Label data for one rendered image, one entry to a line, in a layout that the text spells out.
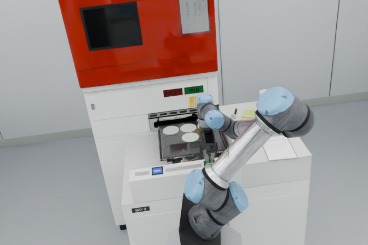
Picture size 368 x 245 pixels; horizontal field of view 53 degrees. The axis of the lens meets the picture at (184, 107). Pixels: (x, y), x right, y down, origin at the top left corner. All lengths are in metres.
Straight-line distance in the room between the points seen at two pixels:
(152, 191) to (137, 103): 0.65
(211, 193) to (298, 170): 0.69
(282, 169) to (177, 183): 0.53
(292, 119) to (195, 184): 0.41
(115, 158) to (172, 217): 0.71
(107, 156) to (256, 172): 1.05
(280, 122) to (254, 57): 2.67
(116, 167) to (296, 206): 1.18
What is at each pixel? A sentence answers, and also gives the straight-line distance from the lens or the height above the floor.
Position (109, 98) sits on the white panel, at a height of 1.11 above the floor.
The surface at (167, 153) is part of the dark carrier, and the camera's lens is 2.07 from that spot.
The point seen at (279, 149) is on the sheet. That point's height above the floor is 0.97.
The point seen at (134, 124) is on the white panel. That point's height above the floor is 0.91.
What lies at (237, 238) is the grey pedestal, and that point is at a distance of 1.70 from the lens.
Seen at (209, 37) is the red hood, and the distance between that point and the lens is 2.12.
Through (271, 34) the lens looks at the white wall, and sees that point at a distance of 3.89.
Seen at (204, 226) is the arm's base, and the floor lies 0.98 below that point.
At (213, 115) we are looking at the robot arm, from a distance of 1.55.
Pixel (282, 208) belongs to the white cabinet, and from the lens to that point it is 2.08.
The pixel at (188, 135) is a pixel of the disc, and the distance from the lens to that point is 2.19.
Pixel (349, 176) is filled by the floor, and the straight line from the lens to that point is 3.41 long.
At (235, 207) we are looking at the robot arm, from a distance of 1.46.
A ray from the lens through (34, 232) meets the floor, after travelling 3.22.
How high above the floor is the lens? 2.08
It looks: 28 degrees down
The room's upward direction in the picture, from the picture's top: 6 degrees counter-clockwise
